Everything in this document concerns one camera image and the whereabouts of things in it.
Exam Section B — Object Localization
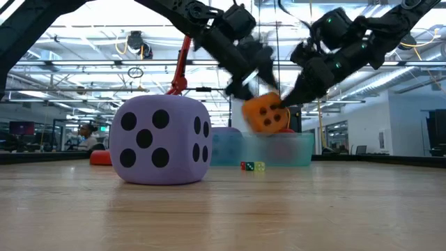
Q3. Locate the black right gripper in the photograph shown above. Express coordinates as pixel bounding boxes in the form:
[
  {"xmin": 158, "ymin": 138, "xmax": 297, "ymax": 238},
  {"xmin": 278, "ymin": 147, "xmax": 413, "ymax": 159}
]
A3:
[{"xmin": 279, "ymin": 57, "xmax": 336, "ymax": 109}]

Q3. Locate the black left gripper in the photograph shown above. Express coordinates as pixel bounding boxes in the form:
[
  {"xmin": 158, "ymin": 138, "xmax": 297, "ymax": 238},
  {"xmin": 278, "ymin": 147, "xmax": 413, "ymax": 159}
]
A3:
[{"xmin": 225, "ymin": 36, "xmax": 281, "ymax": 102}]

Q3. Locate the large orange foam die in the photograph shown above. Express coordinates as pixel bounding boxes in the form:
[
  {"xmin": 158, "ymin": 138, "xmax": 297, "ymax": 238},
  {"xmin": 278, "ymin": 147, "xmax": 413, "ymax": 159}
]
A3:
[{"xmin": 241, "ymin": 91, "xmax": 291, "ymax": 136}]

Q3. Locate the black perforated box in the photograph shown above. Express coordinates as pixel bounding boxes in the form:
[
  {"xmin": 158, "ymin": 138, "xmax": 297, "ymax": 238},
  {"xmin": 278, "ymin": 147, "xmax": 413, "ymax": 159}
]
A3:
[{"xmin": 288, "ymin": 106, "xmax": 302, "ymax": 133}]

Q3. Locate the white pillar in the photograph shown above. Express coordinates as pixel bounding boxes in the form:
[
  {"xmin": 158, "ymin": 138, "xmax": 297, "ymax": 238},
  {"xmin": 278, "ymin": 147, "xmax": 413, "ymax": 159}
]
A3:
[{"xmin": 231, "ymin": 99, "xmax": 245, "ymax": 130}]

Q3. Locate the teal translucent plastic bin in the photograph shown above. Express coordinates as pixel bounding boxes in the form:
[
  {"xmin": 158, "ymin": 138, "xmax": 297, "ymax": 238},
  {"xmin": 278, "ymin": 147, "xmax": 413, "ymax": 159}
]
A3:
[{"xmin": 210, "ymin": 131, "xmax": 315, "ymax": 167}]

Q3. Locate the red desk lamp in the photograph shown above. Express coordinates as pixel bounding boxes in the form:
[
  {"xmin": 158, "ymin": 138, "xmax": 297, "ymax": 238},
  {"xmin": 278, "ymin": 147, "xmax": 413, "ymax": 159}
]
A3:
[{"xmin": 89, "ymin": 34, "xmax": 193, "ymax": 167}]

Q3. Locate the black monitor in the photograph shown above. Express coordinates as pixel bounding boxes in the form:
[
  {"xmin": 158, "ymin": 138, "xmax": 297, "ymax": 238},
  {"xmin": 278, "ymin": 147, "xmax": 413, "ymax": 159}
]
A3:
[{"xmin": 425, "ymin": 109, "xmax": 446, "ymax": 158}]

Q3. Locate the person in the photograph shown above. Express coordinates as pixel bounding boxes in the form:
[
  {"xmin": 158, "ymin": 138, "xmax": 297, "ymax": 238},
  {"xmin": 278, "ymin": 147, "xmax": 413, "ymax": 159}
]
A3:
[{"xmin": 74, "ymin": 123, "xmax": 99, "ymax": 151}]

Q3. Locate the dark red screen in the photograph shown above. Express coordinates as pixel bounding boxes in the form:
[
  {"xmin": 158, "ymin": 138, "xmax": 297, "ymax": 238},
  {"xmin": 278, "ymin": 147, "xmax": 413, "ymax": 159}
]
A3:
[{"xmin": 8, "ymin": 121, "xmax": 36, "ymax": 137}]

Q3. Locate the black hanging cable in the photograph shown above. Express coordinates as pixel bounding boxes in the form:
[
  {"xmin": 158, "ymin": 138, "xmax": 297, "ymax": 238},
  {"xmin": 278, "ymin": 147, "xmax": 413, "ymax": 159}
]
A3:
[{"xmin": 272, "ymin": 0, "xmax": 282, "ymax": 92}]

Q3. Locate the black ceiling cable reel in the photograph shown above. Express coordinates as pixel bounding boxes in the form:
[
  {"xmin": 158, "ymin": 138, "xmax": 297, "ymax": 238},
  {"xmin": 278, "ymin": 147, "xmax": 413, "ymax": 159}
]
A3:
[
  {"xmin": 398, "ymin": 33, "xmax": 418, "ymax": 52},
  {"xmin": 126, "ymin": 30, "xmax": 154, "ymax": 61}
]

